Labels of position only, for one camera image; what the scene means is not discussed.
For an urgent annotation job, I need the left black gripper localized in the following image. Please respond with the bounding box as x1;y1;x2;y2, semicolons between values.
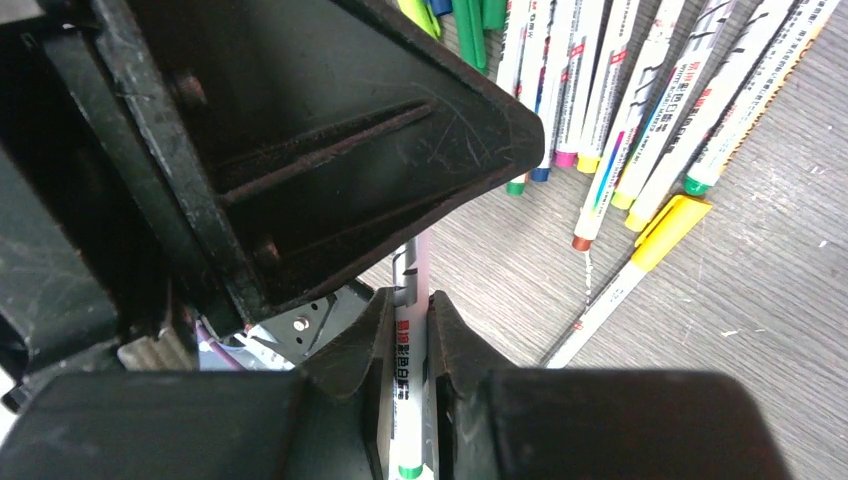
1;1;265;411

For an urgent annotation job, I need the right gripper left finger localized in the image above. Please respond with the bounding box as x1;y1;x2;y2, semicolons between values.
1;288;394;479

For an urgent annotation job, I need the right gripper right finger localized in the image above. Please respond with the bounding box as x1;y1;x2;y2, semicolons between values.
428;291;791;479

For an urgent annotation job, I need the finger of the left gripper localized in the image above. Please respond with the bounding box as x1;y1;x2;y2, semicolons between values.
92;1;543;325

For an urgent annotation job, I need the magenta cap marker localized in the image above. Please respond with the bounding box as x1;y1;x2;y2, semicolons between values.
390;231;430;479

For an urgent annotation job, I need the lime pen cap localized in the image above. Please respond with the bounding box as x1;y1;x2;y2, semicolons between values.
396;0;441;40

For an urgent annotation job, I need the blue pen cap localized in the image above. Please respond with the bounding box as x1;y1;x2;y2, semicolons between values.
427;0;453;18

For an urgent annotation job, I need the green clip pen cap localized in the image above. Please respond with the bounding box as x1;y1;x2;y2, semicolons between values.
452;0;487;74

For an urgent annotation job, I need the yellow clip cap marker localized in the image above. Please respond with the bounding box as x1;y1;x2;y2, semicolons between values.
541;195;712;369

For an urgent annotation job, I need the brown cap marker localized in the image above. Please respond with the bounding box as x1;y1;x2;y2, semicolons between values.
572;1;685;252

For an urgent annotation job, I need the black cap marker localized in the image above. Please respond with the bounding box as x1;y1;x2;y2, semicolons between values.
624;0;793;232

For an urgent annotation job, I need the green plain pen cap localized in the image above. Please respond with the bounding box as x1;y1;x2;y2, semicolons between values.
481;0;508;30

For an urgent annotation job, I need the green clip cap marker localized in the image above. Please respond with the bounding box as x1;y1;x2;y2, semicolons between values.
519;0;556;120

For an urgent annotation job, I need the blue cap marker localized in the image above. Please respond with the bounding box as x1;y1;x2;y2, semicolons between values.
554;0;605;168

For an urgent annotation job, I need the lime cap marker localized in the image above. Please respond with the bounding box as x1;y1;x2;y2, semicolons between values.
611;0;736;210

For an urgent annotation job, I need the clear cap marker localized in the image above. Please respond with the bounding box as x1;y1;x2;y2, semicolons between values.
683;0;840;196

